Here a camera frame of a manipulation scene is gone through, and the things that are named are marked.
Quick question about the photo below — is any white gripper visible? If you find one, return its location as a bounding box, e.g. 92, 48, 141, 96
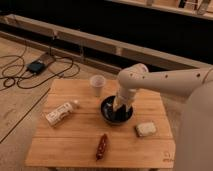
113, 87, 137, 112

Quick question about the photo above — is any black eraser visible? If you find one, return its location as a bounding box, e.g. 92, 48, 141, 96
113, 106, 128, 121

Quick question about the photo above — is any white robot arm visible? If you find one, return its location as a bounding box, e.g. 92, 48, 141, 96
113, 63, 213, 171

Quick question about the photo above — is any white sponge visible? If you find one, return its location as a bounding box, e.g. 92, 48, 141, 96
135, 122, 156, 137

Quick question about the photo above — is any black bowl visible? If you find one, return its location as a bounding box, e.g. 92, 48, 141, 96
101, 96, 133, 125

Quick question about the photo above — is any red brown snack wrapper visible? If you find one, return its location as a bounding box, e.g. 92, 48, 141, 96
96, 134, 108, 160

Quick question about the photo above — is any wooden table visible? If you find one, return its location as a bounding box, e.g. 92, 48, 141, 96
25, 79, 175, 168

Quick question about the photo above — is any white plastic bottle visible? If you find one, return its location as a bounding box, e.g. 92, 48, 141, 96
45, 100, 79, 126

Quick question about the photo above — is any blue power adapter box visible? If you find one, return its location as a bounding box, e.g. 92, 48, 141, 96
27, 61, 45, 74

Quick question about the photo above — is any long wooden beam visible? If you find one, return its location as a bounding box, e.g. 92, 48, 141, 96
0, 14, 212, 70

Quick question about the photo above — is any black floor cable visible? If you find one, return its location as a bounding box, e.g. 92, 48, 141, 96
0, 39, 81, 90

